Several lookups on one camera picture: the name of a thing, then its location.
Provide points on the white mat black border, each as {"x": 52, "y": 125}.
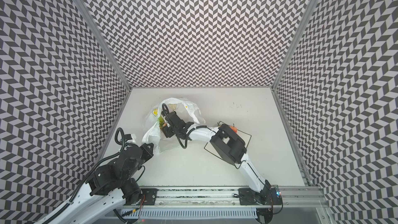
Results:
{"x": 228, "y": 145}

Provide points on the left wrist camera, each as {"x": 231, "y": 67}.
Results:
{"x": 130, "y": 138}

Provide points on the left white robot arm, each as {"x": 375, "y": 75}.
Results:
{"x": 108, "y": 187}

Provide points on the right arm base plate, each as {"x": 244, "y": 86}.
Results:
{"x": 247, "y": 196}

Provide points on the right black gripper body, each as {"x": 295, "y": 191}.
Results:
{"x": 169, "y": 124}

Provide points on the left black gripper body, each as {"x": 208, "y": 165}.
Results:
{"x": 146, "y": 154}

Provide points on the aluminium front rail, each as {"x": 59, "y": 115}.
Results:
{"x": 213, "y": 196}

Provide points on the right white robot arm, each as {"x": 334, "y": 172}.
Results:
{"x": 254, "y": 180}

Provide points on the green fake fruit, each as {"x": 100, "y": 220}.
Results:
{"x": 162, "y": 122}

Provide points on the white plastic bag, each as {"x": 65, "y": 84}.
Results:
{"x": 157, "y": 128}

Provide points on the orange fake carrot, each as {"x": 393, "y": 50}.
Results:
{"x": 233, "y": 129}

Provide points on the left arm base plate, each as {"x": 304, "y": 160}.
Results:
{"x": 146, "y": 196}

